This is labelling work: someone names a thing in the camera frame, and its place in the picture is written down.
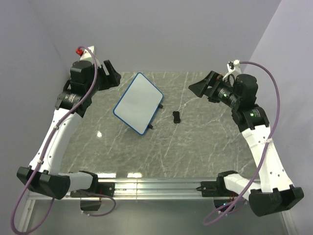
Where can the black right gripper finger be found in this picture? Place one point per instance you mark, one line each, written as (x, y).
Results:
(208, 81)
(198, 93)

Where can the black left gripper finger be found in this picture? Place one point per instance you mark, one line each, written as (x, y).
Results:
(114, 79)
(109, 67)

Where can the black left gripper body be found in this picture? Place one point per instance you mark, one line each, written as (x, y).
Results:
(102, 80)

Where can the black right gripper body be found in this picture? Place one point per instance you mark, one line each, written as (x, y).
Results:
(223, 93)

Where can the blue framed whiteboard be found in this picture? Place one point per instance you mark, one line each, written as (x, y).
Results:
(139, 103)

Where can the blue whiteboard eraser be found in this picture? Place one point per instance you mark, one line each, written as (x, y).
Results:
(176, 115)

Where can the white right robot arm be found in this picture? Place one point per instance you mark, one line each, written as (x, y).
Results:
(275, 192)

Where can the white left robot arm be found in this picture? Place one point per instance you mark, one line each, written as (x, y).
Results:
(43, 174)

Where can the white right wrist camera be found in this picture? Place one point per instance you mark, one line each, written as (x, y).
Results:
(233, 68)

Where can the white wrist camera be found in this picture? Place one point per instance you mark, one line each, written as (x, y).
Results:
(233, 68)
(85, 55)

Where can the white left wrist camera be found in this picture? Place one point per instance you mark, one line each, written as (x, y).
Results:
(85, 55)

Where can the metal wire whiteboard stand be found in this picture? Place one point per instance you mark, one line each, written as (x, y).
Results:
(150, 124)

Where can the aluminium mounting rail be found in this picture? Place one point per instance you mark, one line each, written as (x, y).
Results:
(164, 188)

